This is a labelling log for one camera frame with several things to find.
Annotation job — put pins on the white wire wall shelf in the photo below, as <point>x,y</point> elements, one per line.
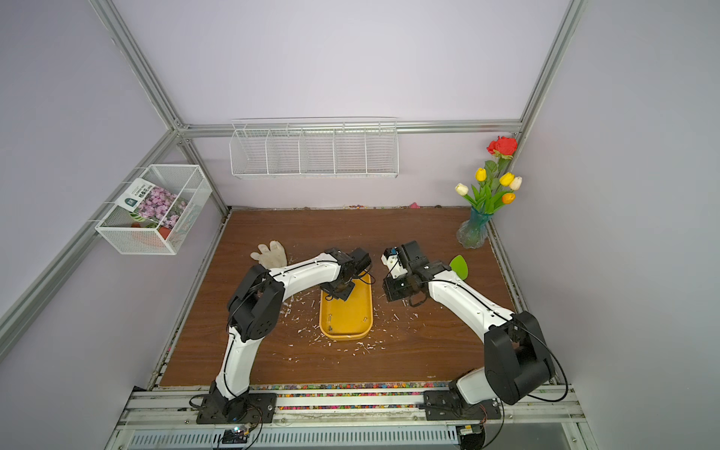
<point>315,147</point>

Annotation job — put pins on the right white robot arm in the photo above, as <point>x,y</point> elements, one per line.
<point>517,359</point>

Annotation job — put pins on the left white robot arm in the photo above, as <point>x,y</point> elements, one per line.
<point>255,307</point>

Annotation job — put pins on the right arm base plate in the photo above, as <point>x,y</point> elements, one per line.
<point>458,406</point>

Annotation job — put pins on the pink flower packet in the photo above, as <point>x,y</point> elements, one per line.
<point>151,204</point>

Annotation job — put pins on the aluminium front rail frame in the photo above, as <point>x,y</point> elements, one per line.
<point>409,415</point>

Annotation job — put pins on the white wire basket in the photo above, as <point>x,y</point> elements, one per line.
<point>129,237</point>

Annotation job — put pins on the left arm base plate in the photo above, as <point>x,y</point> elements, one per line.
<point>248,408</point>

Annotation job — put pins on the artificial flower bouquet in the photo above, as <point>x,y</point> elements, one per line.
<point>495,186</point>

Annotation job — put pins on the white rubber glove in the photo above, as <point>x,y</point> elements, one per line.
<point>270,256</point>

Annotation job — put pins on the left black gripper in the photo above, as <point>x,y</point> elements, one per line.
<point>343,295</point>

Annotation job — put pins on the yellow plastic storage box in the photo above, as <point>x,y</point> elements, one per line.
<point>351,319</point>

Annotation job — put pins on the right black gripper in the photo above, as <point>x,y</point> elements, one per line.
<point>390,290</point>

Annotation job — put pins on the blue glass vase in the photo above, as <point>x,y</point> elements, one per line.
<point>474,232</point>

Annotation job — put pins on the green leaf spatula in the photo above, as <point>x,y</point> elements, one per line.
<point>459,265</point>

